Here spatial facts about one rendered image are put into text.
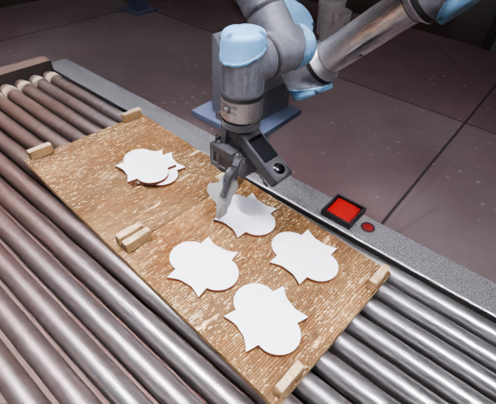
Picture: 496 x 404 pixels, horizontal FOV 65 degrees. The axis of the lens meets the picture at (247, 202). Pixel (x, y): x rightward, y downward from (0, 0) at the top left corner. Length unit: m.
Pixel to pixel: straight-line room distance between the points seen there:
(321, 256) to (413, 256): 0.21
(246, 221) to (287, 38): 0.37
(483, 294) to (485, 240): 1.62
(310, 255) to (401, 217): 1.66
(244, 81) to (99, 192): 0.46
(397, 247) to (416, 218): 1.55
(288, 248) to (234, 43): 0.40
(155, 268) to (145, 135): 0.47
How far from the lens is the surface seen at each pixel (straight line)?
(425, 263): 0.90
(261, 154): 0.71
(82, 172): 1.03
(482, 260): 2.40
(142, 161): 1.00
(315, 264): 0.78
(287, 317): 0.70
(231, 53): 0.65
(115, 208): 0.90
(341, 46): 1.04
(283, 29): 0.73
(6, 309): 0.82
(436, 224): 2.47
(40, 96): 1.45
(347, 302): 0.75
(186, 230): 0.83
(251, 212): 0.86
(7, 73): 1.57
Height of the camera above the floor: 1.54
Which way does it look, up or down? 42 degrees down
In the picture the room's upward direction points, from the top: 4 degrees clockwise
